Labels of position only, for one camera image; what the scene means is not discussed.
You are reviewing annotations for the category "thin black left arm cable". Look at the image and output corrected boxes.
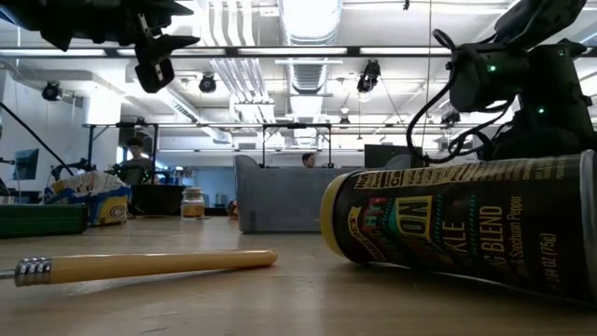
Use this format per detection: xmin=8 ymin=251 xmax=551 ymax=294
xmin=0 ymin=101 xmax=75 ymax=177

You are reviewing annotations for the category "silver ceiling air duct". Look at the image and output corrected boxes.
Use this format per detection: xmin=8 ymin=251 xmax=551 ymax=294
xmin=278 ymin=0 xmax=344 ymax=147

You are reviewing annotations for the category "blue white ramen packet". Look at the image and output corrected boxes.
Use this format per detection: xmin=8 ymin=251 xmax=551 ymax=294
xmin=43 ymin=170 xmax=132 ymax=228

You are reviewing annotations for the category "black overhead frame bar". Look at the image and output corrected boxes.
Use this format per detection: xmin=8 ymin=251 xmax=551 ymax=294
xmin=0 ymin=45 xmax=597 ymax=59

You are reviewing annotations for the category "dark bowl red inside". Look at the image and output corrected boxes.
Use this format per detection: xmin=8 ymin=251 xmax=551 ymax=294
xmin=129 ymin=183 xmax=187 ymax=217

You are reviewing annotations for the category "small glass spice jar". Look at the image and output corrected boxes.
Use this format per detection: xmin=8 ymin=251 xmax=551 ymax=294
xmin=180 ymin=187 xmax=206 ymax=219

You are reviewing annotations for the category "black ceiling spotlight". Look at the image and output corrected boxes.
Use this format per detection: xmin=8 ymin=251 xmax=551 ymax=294
xmin=355 ymin=59 xmax=382 ymax=94
xmin=40 ymin=79 xmax=63 ymax=103
xmin=439 ymin=108 xmax=463 ymax=128
xmin=198 ymin=71 xmax=218 ymax=94

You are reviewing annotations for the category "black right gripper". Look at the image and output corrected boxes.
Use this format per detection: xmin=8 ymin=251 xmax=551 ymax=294
xmin=449 ymin=43 xmax=534 ymax=114

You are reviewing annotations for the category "yellow handled paintbrush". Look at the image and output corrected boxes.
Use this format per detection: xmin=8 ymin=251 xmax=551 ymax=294
xmin=0 ymin=248 xmax=279 ymax=287

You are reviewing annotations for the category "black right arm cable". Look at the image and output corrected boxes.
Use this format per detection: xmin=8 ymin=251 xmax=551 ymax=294
xmin=405 ymin=28 xmax=519 ymax=165

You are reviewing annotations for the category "black monitor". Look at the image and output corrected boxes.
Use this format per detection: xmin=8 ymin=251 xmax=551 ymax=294
xmin=363 ymin=143 xmax=424 ymax=169

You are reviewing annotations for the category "green rectangular tin box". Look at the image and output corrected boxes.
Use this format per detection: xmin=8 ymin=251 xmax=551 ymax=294
xmin=0 ymin=203 xmax=90 ymax=240

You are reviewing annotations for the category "yellow lidded dark spice jar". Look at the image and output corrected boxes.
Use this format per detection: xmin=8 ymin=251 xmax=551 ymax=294
xmin=319 ymin=148 xmax=597 ymax=304

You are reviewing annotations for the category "blue lit monitor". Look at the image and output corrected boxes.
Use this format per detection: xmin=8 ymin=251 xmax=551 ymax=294
xmin=12 ymin=147 xmax=40 ymax=181

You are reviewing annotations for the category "grey translucent plastic bin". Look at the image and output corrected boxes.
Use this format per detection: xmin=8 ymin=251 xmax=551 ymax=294
xmin=234 ymin=153 xmax=414 ymax=234

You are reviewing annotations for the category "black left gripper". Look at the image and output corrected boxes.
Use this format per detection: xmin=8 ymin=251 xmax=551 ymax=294
xmin=39 ymin=0 xmax=201 ymax=95

